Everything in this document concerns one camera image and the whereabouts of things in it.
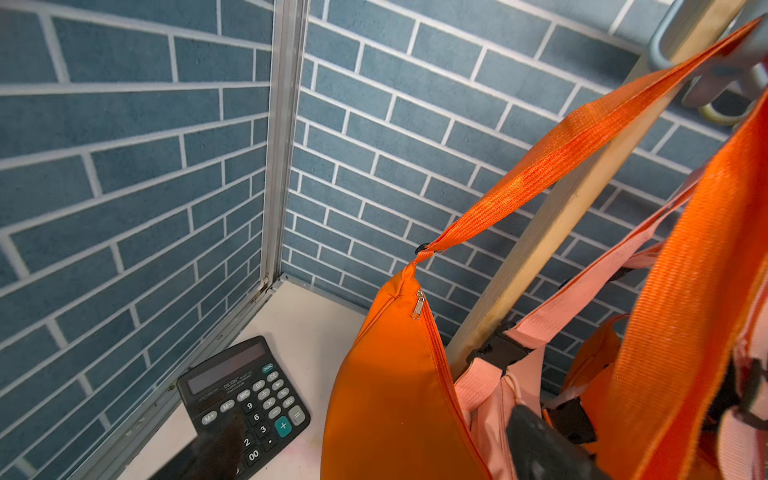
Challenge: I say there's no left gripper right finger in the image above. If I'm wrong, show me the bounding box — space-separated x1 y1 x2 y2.
506 405 610 480

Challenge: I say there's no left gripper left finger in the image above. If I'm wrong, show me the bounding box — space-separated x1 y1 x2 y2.
150 410 246 480

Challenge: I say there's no large pink sling bag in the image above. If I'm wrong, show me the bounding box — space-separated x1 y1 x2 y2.
454 171 767 479

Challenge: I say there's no black desk calculator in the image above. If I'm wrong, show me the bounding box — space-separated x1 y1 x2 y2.
177 336 311 479

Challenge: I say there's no wooden hanging rack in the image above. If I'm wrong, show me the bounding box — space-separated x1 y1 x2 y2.
446 1 757 377

